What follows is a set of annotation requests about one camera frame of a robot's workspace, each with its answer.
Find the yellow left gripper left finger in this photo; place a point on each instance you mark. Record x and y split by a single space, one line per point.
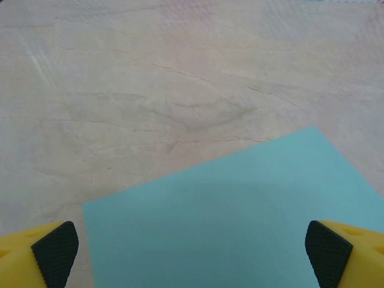
45 258

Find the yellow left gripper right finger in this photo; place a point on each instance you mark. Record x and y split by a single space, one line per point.
336 258

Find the teal cloth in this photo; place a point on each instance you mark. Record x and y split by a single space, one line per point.
228 216

